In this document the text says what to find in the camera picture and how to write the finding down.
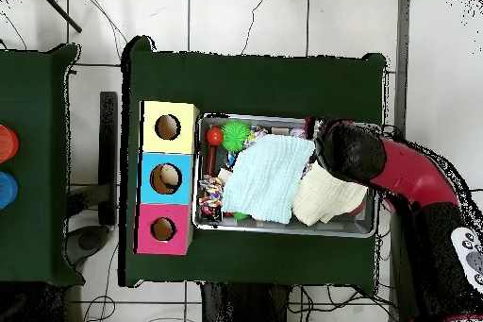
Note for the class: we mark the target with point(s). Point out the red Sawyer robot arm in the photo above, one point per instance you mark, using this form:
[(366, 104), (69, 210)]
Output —
[(355, 152)]

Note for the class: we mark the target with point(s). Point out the wooden box with three holes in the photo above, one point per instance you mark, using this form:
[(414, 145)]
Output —
[(166, 163)]

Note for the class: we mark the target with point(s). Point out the clear shallow mesh bin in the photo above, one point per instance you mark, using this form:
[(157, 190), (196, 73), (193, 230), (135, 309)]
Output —
[(287, 230)]

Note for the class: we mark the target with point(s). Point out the green spiky ball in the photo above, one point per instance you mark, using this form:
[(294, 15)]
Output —
[(236, 135)]

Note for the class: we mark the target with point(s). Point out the mint knitted cloth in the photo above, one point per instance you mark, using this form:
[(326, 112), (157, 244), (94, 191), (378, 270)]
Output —
[(268, 178)]

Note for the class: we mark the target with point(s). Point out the red maraca rattle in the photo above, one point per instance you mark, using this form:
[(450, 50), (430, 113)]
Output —
[(214, 136)]

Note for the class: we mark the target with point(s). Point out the dark green tablecloth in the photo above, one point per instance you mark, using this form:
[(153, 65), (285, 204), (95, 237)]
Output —
[(264, 88)]

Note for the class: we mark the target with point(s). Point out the cream knitted cloth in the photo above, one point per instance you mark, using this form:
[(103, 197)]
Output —
[(324, 197)]

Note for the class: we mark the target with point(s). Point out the black panel stand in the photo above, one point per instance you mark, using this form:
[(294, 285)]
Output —
[(109, 148)]

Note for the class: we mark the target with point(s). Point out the grey round stand base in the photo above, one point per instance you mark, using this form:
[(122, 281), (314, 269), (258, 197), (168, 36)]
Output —
[(90, 240)]

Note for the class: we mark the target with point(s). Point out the dark green side cloth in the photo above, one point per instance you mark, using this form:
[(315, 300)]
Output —
[(38, 110)]

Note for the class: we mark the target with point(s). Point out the black rod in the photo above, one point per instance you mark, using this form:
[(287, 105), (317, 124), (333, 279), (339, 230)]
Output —
[(60, 11)]

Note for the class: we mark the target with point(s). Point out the red round disc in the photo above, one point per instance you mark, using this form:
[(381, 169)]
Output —
[(7, 144)]

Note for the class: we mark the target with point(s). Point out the blue round disc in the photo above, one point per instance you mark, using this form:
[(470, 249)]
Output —
[(6, 190)]

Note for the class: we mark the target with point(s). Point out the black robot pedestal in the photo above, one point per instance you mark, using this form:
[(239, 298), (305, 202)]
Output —
[(241, 307)]

